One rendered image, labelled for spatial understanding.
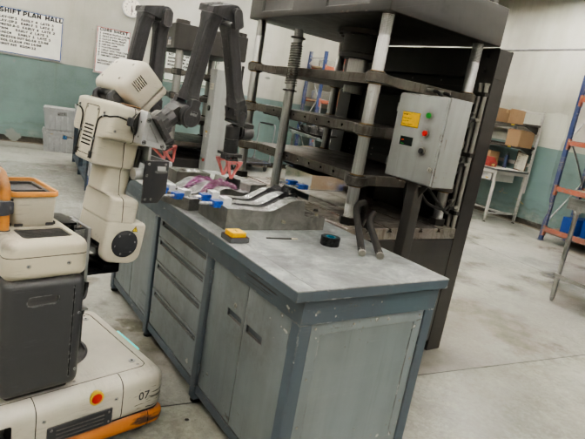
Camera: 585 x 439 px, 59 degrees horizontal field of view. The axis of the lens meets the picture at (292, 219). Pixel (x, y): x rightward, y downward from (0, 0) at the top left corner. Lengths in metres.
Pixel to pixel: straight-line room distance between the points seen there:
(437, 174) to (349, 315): 0.93
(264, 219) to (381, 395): 0.83
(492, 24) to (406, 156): 0.92
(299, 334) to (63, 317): 0.76
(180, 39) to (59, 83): 3.07
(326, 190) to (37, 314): 1.78
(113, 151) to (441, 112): 1.38
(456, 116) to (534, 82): 7.29
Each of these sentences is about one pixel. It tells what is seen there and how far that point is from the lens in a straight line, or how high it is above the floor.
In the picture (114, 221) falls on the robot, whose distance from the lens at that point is 1.99.
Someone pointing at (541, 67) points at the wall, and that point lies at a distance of 9.69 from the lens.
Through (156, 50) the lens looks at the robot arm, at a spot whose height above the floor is 1.45.
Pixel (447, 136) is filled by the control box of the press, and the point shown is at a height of 1.31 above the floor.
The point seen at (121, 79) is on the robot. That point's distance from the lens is 1.94.
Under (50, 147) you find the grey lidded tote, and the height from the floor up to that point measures 0.06.
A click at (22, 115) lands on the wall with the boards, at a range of 9.26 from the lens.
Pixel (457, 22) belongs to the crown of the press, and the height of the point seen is 1.85.
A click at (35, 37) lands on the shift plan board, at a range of 9.20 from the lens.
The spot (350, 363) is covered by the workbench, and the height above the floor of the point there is 0.50.
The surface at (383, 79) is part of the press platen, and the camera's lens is 2.55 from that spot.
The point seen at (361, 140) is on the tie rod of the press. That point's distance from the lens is 2.56.
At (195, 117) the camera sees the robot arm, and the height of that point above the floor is 1.23.
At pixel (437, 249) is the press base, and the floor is 0.66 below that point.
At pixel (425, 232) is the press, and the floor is 0.76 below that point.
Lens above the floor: 1.34
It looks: 13 degrees down
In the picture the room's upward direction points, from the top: 10 degrees clockwise
